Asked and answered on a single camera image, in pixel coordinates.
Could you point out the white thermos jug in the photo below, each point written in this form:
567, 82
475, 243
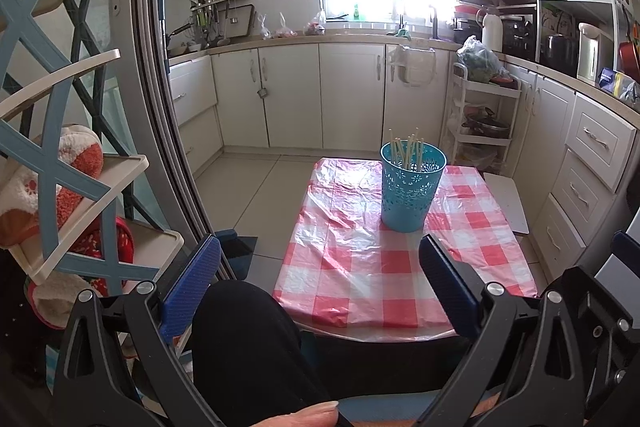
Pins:
492, 32

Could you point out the teal perforated plastic basket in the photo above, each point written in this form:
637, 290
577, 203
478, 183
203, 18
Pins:
407, 194

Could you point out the wooden chopstick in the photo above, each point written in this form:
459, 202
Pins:
421, 156
401, 148
415, 148
392, 147
408, 153

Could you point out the red and white plush toy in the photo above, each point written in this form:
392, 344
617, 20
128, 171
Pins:
29, 199

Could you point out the black pot on counter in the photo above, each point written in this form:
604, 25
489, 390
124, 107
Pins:
560, 53

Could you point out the white tiered storage rack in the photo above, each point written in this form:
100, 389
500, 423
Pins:
479, 120

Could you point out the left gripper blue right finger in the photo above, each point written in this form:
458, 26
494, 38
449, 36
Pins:
457, 287

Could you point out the person's black trouser leg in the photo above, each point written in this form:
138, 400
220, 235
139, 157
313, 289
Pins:
247, 356

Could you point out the white board leaning on cabinet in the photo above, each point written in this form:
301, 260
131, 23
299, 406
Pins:
506, 194

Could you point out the white electric kettle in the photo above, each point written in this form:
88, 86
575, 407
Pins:
595, 53

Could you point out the pink checked plastic tablecloth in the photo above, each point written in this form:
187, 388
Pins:
346, 274

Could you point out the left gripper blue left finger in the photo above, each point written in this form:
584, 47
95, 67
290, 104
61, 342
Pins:
183, 297

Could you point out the mop with blue handle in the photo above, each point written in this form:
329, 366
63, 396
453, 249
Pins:
161, 10

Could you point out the white wall-hung bin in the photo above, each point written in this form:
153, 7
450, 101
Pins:
412, 66

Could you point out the white microwave shelf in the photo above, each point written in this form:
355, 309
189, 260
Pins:
614, 17

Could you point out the person's left hand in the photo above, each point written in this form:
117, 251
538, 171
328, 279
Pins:
320, 415

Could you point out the blue and cream shelf unit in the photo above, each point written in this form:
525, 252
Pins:
31, 123

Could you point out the wall utensil rack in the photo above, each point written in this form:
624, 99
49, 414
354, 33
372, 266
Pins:
218, 22

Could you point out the plastic bag of vegetables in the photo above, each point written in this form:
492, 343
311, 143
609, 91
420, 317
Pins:
481, 63

